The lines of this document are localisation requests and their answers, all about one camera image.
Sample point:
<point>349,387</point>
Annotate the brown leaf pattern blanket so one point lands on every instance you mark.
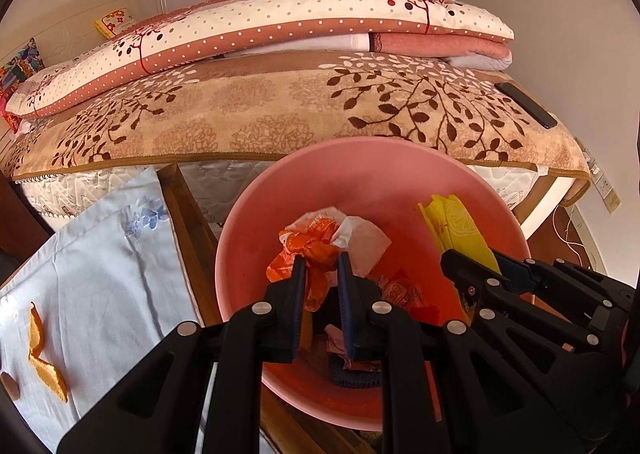
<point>300,109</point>

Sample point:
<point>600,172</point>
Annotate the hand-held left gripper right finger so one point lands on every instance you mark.
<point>345,284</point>

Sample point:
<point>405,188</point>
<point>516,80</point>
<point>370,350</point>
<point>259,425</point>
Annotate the clear red white snack wrapper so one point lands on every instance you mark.
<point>405,294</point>

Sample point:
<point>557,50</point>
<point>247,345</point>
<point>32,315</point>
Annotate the yellow plastic bag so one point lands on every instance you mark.
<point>455,229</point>

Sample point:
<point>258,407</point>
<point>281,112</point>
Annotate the cream bed headboard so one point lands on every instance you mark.
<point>75,19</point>

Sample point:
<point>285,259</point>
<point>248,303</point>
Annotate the colourful patterned pillow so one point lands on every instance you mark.
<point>20,67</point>

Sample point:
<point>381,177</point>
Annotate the white wall socket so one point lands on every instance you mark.
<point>607,194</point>

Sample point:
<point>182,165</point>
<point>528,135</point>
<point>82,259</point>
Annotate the black bristly brush strip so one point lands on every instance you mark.
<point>350,379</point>

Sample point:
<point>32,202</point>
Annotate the light blue floral cloth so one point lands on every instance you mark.
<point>100,284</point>

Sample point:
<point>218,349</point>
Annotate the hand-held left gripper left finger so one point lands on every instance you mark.
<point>300,284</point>

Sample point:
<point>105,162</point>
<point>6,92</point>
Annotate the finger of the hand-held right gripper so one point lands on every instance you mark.
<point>480,289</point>
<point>550,281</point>

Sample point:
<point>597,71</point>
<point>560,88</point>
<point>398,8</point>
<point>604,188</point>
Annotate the polka dot tree quilt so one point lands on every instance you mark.
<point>300,9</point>

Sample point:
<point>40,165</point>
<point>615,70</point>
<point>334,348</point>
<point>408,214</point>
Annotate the orange wrapper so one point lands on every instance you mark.
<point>295,244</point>

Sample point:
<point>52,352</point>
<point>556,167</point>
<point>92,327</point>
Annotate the white tissue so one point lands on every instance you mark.
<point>365,239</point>

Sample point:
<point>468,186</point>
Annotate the brown walnut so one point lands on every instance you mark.
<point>7,385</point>

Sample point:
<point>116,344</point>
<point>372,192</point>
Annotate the yellow flowered pillow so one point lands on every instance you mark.
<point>115,23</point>

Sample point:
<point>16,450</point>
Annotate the wooden bed frame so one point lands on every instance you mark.
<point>550,199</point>

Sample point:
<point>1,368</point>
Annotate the orange peel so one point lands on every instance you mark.
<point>50,379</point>

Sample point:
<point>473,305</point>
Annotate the pink plastic bin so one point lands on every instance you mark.
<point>360,174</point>

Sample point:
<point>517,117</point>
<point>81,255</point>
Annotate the pink folded blanket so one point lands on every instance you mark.
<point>440,47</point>

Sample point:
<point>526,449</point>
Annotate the black phone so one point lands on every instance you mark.
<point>525,104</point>

